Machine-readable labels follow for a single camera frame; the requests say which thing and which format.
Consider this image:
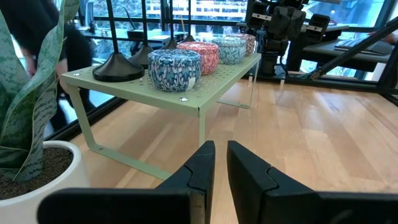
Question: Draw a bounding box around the person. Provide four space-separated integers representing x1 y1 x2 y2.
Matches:
0 0 94 131

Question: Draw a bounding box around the grey office chair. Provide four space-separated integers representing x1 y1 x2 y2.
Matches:
84 0 98 34

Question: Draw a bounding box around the white round plant pot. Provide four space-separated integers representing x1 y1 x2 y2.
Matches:
0 140 91 224

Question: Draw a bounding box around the pink patterned candle tin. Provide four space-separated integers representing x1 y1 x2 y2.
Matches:
176 41 220 76

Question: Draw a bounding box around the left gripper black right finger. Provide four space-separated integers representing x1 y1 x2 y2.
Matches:
226 140 321 224

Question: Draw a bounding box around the pale green metal shelf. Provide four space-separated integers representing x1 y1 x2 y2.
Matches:
60 52 262 182

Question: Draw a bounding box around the black table frame rail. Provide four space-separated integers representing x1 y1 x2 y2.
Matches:
43 96 128 142
257 73 398 94

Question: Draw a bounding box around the person's hand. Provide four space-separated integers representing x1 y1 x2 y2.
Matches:
384 30 398 44

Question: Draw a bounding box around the green snake plant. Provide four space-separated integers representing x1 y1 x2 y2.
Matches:
0 0 80 183

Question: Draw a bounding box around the dark work desk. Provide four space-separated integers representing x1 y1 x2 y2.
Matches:
303 39 396 74

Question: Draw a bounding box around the blue patterned candle tin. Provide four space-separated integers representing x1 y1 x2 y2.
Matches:
147 49 202 93

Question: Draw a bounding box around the black keyboard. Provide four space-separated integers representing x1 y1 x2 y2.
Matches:
334 37 374 50

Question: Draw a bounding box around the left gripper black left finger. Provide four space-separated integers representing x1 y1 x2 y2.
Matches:
155 140 216 224

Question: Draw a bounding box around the teal patterned candle tin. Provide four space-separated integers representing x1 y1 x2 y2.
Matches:
211 36 248 65

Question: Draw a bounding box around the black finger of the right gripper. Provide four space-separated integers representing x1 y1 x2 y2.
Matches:
287 6 307 40
269 6 289 39

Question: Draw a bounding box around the black diagonal frame bar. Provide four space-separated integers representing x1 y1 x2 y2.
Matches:
309 17 398 81

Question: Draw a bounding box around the maroon patterned candle tin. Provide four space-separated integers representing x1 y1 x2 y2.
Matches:
229 33 257 58

